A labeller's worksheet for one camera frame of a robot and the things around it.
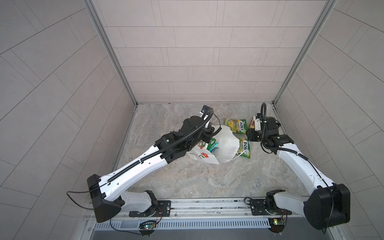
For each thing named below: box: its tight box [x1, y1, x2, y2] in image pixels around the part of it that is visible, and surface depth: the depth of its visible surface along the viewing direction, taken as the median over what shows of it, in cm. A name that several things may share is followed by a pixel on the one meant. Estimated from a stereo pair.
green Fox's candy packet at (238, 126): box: [223, 118, 249, 135], surface depth 104 cm
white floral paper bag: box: [186, 125, 240, 165], surface depth 78 cm
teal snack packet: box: [209, 141, 219, 153], surface depth 84 cm
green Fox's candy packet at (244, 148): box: [237, 138, 251, 159], surface depth 91 cm
